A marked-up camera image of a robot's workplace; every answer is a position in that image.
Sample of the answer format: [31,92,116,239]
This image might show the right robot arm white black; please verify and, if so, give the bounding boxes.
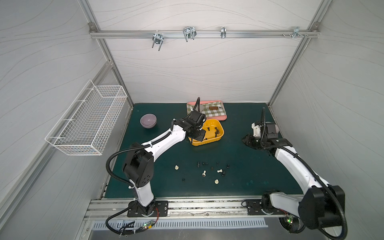
[243,108,348,240]

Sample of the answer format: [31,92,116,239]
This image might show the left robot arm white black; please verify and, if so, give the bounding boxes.
[105,98,207,236]

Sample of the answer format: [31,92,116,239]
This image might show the yellow plastic storage box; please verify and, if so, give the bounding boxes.
[192,119,225,146]

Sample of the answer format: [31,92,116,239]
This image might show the green checkered cloth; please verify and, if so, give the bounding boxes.
[199,101,227,118]

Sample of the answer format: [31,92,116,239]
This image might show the pink tray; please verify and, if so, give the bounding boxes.
[196,101,227,121]

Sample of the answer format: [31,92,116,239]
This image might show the purple bowl left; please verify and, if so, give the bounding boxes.
[140,114,157,129]

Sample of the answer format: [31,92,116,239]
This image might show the metal u-bolt clamp middle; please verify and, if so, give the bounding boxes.
[183,27,197,42]

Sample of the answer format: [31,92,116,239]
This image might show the metal u-bolt clamp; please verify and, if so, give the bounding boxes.
[152,33,164,51]
[183,27,197,42]

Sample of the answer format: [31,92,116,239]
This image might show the metal u-bolt clamp left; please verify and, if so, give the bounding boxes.
[152,33,164,51]

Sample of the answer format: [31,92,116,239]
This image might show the metal hook clamp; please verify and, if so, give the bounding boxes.
[221,27,227,39]

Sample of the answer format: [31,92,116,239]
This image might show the spatula with wooden handle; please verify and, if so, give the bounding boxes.
[200,105,223,110]

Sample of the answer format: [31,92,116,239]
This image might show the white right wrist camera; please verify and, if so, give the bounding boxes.
[251,123,261,139]

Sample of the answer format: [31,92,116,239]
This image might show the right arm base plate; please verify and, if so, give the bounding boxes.
[241,199,286,216]

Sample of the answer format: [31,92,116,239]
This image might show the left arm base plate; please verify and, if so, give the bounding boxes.
[127,200,169,218]

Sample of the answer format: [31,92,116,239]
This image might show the white wire basket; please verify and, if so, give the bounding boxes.
[45,80,127,156]

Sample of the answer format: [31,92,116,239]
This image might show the metal bracket right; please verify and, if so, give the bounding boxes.
[282,27,309,39]

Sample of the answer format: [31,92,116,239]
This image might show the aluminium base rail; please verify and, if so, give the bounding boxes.
[84,193,304,221]

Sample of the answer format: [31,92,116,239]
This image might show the aluminium crossbar rail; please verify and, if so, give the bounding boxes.
[90,29,321,39]

